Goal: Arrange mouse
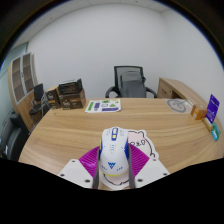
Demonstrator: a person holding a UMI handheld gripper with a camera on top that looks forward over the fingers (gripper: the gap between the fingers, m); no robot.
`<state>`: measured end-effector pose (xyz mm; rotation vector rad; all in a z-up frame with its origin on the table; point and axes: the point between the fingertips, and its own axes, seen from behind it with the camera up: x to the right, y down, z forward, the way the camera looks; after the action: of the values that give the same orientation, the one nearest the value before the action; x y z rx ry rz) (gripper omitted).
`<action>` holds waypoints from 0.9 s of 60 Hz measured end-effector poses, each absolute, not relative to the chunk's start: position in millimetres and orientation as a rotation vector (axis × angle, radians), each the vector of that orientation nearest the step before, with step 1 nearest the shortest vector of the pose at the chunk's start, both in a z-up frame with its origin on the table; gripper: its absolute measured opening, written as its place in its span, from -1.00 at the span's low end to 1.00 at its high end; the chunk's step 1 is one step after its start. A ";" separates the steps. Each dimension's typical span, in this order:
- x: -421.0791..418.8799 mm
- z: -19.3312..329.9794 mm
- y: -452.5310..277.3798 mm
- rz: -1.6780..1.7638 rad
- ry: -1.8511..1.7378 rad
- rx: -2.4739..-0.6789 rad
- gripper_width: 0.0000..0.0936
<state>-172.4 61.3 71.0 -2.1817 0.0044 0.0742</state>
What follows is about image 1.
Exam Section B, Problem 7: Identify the large brown printed box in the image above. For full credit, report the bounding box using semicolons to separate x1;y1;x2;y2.
59;89;87;110

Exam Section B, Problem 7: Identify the wooden side desk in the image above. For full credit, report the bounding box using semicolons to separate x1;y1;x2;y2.
156;77;209;108

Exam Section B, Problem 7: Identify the purple standing sign card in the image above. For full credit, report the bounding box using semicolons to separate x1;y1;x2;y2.
201;93;221;132

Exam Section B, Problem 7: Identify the round white printed pad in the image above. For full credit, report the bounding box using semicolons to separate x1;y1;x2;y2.
166;98;194;114

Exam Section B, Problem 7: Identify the small black chair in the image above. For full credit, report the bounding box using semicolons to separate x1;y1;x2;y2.
28;83;51;126

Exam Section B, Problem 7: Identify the pink pig-shaped mouse pad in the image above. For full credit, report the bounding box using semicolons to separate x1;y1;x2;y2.
99;129;160;191

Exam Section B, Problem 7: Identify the black mesh office chair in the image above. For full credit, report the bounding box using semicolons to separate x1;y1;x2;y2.
105;65;158;99

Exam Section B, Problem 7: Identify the green and blue pack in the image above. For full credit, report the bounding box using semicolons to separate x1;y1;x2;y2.
210;121;222;142

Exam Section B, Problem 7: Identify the black printed box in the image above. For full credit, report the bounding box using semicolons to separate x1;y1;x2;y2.
58;78;84;96

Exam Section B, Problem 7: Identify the black leather sofa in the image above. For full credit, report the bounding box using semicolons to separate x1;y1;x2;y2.
0;111;32;162

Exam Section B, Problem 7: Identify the wooden shelf unit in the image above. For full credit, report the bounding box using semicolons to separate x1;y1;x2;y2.
7;52;39;131

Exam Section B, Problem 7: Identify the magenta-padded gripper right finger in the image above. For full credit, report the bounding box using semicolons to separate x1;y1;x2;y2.
127;143;171;190

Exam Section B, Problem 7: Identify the white sheet with coloured print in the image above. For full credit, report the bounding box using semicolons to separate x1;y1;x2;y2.
84;98;122;114

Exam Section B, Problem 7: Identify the small orange box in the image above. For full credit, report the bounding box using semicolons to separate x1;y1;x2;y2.
190;104;208;121

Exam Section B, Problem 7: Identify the small brown cardboard box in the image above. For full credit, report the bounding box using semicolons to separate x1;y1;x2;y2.
45;87;62;110

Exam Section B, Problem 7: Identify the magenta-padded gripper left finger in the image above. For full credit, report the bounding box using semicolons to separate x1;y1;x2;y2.
57;144;101;190

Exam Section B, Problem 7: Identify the white and blue computer mouse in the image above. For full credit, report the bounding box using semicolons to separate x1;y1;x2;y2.
98;126;131;177

